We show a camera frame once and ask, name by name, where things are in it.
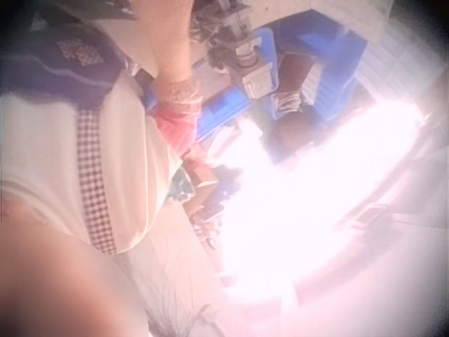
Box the person's right hand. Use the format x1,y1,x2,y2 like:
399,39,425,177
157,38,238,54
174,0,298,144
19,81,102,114
152,74,206,159

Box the heap of mixed small things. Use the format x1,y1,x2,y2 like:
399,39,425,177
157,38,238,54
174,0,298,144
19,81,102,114
170,156,246,251

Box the grey metal machine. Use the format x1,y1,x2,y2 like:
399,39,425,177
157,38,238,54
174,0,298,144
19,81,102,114
206,0,279,103

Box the heap of dark metal parts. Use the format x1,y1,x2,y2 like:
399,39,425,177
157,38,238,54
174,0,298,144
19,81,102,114
191,0,243,71

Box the white ribbed part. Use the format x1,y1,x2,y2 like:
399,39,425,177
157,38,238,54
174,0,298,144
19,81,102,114
269,90,303,114

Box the brown block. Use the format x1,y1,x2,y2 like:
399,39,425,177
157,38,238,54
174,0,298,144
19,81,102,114
276,52,319,103

